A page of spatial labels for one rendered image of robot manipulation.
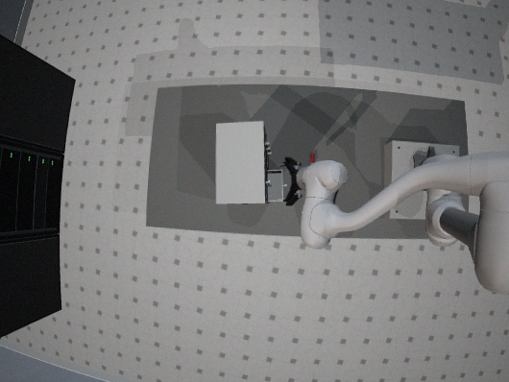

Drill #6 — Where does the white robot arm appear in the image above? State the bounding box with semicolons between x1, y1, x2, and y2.
296;147;509;295

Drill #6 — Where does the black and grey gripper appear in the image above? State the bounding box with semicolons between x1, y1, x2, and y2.
278;157;303;206

